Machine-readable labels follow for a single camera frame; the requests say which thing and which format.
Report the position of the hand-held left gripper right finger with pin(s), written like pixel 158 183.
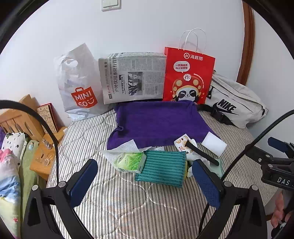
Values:
pixel 206 183

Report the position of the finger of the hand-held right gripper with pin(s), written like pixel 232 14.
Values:
pixel 279 143
pixel 258 152

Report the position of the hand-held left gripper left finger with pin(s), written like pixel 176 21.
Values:
pixel 83 181

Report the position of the mint green cloth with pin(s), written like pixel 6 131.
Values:
pixel 217 169

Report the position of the small yellow bag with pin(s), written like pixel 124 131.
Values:
pixel 187 171

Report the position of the white sponge block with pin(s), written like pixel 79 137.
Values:
pixel 214 143

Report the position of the fruit print packet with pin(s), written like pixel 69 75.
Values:
pixel 181 143

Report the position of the teal ribbed cloth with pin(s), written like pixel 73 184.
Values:
pixel 160 167

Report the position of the green tissue pack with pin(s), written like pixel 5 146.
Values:
pixel 128 162

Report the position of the white paper towel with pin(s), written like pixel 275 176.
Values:
pixel 125 147

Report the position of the person's right hand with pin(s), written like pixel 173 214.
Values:
pixel 279 211

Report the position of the wooden nightstand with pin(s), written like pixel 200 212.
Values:
pixel 42 167

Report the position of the white waist bag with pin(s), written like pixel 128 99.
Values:
pixel 232 96

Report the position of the striped bed sheet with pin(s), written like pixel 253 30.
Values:
pixel 142 206

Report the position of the brown book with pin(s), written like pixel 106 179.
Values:
pixel 47 117

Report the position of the colourful printed bedding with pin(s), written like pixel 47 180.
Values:
pixel 9 183

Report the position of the purple towel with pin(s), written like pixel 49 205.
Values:
pixel 156 124

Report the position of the white floral pillow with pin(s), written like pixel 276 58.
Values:
pixel 12 143

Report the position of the wooden headboard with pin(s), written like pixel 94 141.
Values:
pixel 20 115

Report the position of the white plastic shopping bag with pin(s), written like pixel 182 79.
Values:
pixel 75 80

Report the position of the red paper bag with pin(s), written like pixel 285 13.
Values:
pixel 188 75

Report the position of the folded newspaper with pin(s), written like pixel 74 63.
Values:
pixel 133 78

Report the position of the wooden door frame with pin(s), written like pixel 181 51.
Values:
pixel 249 46

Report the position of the white light switch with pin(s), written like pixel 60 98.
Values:
pixel 111 4

